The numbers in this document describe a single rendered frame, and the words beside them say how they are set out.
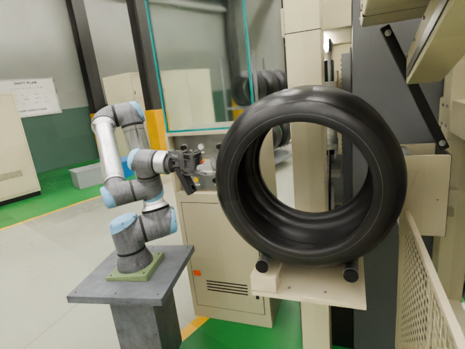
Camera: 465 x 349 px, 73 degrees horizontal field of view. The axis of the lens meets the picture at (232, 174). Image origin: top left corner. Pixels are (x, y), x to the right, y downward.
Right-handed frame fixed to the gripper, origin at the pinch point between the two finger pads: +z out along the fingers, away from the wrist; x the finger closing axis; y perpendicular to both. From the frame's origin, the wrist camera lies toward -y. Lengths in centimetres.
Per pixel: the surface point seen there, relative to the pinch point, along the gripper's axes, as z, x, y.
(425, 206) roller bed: 70, 19, -10
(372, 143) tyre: 48, -12, 17
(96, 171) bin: -386, 342, -137
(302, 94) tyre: 28.9, -9.5, 28.8
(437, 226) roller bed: 75, 19, -17
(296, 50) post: 21, 26, 42
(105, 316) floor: -108, 44, -133
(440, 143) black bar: 71, 19, 13
